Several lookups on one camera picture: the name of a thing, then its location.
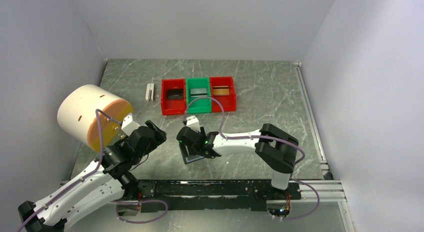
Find black leather card holder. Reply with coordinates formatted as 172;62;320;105
179;143;204;164

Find red plastic bin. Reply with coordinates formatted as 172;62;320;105
160;79;187;116
209;77;237;112

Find green plastic bin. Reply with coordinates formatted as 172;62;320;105
185;77;212;114

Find gold card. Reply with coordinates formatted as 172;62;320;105
212;86;230;96

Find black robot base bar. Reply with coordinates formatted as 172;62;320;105
132;179;302;211

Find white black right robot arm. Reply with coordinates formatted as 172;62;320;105
176;124;300;199

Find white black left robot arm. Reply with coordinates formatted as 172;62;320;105
18;119;167;231

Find black card in bin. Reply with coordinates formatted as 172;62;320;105
166;88;185;100

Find silver card in bin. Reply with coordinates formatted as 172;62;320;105
189;88;208;97

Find small white clip block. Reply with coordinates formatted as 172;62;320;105
145;83;155;102

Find white orange cylinder drum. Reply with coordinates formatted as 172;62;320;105
57;84;134;152

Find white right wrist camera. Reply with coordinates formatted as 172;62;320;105
185;115;201;132

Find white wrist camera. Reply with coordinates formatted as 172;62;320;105
121;113;141;136
185;115;201;132

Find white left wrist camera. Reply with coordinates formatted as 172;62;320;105
121;113;141;136

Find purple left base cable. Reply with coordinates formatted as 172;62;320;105
115;199;169;224

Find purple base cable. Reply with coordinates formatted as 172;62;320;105
271;179;322;222
115;199;169;224

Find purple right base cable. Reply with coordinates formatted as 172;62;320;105
271;179;322;222

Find aluminium frame rail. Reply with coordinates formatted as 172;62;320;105
44;62;357;232

